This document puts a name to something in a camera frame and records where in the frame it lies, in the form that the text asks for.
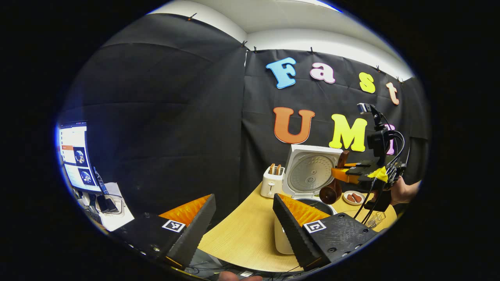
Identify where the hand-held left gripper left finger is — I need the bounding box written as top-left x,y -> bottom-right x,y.
111,194 -> 216,270

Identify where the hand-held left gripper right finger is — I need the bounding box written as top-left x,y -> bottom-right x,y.
272,193 -> 377,270

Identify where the brown wooden spoon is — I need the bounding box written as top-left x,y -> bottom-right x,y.
319,150 -> 350,205

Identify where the white rice cooker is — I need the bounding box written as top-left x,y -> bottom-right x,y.
274,144 -> 343,255

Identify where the white round plate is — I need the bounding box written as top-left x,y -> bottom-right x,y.
343,190 -> 366,206

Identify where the white toaster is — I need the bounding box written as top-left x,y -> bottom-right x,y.
260,164 -> 286,199

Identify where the white side table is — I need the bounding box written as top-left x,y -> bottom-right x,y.
76,181 -> 135,232

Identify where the black device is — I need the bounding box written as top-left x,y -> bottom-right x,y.
96,194 -> 119,213

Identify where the black backdrop cloth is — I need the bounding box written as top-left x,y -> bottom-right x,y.
59,14 -> 430,223

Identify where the computer monitor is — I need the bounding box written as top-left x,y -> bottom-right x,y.
58,122 -> 103,192

